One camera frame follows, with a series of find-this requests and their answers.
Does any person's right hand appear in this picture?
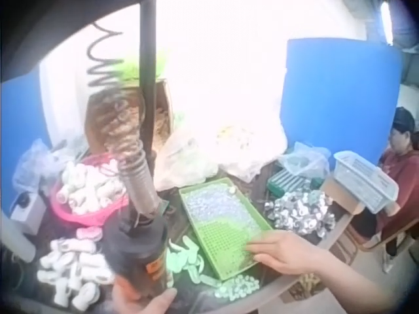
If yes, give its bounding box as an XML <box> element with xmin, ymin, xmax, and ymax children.
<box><xmin>245</xmin><ymin>230</ymin><xmax>324</xmax><ymax>275</ymax></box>

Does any person's left hand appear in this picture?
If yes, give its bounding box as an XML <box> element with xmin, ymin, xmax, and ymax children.
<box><xmin>111</xmin><ymin>277</ymin><xmax>178</xmax><ymax>314</ymax></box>

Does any black electric screwdriver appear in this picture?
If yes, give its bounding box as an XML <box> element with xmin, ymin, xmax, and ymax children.
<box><xmin>100</xmin><ymin>137</ymin><xmax>175</xmax><ymax>297</ymax></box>

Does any pile of silver metal parts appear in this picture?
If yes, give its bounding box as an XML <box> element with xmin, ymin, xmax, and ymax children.
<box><xmin>264</xmin><ymin>190</ymin><xmax>337</xmax><ymax>237</ymax></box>

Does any wooden chair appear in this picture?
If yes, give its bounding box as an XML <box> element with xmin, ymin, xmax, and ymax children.
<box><xmin>337</xmin><ymin>215</ymin><xmax>419</xmax><ymax>268</ymax></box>

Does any green perforated tray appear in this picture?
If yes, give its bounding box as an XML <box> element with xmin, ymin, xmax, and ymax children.
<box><xmin>178</xmin><ymin>176</ymin><xmax>276</xmax><ymax>282</ymax></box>

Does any pile of clear round caps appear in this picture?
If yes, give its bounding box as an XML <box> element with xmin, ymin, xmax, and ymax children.
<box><xmin>202</xmin><ymin>273</ymin><xmax>262</xmax><ymax>302</ymax></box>

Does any pile of light green parts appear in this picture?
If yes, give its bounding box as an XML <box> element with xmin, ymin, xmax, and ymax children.
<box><xmin>166</xmin><ymin>234</ymin><xmax>208</xmax><ymax>284</ymax></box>

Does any green ribbed box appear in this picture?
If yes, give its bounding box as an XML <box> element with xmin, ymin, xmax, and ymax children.
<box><xmin>266</xmin><ymin>169</ymin><xmax>316</xmax><ymax>198</ymax></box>

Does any pile of white plastic fittings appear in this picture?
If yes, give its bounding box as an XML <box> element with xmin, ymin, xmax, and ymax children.
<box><xmin>35</xmin><ymin>237</ymin><xmax>115</xmax><ymax>309</ymax></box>

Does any small cardboard box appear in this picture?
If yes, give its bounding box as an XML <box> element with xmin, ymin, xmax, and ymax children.
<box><xmin>319</xmin><ymin>178</ymin><xmax>367</xmax><ymax>215</ymax></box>

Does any pink and white part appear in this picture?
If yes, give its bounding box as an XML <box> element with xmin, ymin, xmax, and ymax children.
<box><xmin>76</xmin><ymin>225</ymin><xmax>104</xmax><ymax>243</ymax></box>

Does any pink plastic basket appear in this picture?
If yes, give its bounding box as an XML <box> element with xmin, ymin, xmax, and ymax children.
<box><xmin>50</xmin><ymin>152</ymin><xmax>132</xmax><ymax>229</ymax></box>

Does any clear bag of parts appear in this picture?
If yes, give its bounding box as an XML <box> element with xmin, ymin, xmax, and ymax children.
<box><xmin>278</xmin><ymin>141</ymin><xmax>332</xmax><ymax>188</ymax></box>

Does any pile of small clear parts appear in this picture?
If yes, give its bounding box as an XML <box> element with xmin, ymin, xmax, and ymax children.
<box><xmin>181</xmin><ymin>185</ymin><xmax>261</xmax><ymax>264</ymax></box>

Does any clear plastic bin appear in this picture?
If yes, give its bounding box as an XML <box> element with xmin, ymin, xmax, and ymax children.
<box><xmin>333</xmin><ymin>150</ymin><xmax>399</xmax><ymax>214</ymax></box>

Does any white plastic bag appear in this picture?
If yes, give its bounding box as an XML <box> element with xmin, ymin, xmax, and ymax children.
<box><xmin>153</xmin><ymin>126</ymin><xmax>219</xmax><ymax>192</ymax></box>
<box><xmin>215</xmin><ymin>122</ymin><xmax>289</xmax><ymax>183</ymax></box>

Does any heap of white fittings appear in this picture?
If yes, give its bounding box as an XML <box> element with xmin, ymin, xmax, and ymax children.
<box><xmin>56</xmin><ymin>160</ymin><xmax>128</xmax><ymax>217</ymax></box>

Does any white box with black knob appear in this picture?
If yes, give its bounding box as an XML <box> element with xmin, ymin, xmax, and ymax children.
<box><xmin>9</xmin><ymin>192</ymin><xmax>47</xmax><ymax>236</ymax></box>

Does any large blue board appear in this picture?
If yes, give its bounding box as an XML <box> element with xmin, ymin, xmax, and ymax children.
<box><xmin>280</xmin><ymin>38</ymin><xmax>403</xmax><ymax>166</ymax></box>

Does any crumpled clear plastic bag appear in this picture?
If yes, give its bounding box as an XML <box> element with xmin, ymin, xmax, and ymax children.
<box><xmin>12</xmin><ymin>138</ymin><xmax>68</xmax><ymax>198</ymax></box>

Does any brown cardboard box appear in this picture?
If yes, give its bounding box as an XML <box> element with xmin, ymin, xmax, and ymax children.
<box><xmin>84</xmin><ymin>77</ymin><xmax>175</xmax><ymax>155</ymax></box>

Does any blue panel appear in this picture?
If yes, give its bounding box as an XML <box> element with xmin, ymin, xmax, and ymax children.
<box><xmin>0</xmin><ymin>77</ymin><xmax>54</xmax><ymax>230</ymax></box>

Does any green plastic bag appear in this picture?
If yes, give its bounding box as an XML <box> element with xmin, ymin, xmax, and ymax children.
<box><xmin>119</xmin><ymin>50</ymin><xmax>166</xmax><ymax>84</ymax></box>

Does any black vertical pole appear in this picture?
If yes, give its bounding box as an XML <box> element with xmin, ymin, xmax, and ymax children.
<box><xmin>138</xmin><ymin>0</ymin><xmax>158</xmax><ymax>158</ymax></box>

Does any black coiled cable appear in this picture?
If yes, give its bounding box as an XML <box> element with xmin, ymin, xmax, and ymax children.
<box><xmin>86</xmin><ymin>22</ymin><xmax>145</xmax><ymax>158</ymax></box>

